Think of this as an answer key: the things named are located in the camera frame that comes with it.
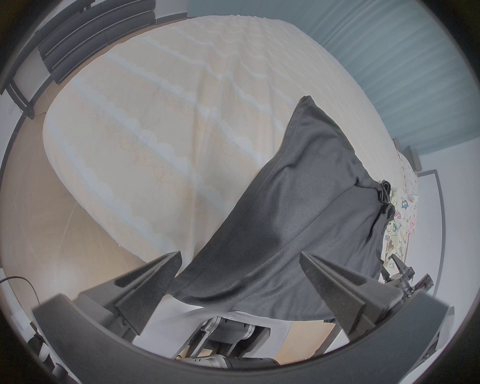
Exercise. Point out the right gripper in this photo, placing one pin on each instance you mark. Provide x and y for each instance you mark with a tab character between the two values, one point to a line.
405	287

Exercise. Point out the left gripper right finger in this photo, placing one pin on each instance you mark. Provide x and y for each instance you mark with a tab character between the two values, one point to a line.
345	292

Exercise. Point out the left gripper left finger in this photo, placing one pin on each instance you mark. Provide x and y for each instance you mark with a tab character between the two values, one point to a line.
150	288

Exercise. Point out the black T-shirt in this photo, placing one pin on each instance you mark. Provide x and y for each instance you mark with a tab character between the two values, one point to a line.
300	206

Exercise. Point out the bed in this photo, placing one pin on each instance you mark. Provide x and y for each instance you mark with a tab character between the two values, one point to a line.
150	131

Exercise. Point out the white printed garment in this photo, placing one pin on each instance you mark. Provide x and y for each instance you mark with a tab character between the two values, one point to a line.
399	225

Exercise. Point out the white printed pillow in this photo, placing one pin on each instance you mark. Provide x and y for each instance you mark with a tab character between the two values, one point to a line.
409	172

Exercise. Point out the grey bedside table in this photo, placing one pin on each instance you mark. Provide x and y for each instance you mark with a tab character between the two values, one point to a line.
407	152

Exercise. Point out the blue-green curtain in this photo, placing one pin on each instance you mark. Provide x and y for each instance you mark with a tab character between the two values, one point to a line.
393	75

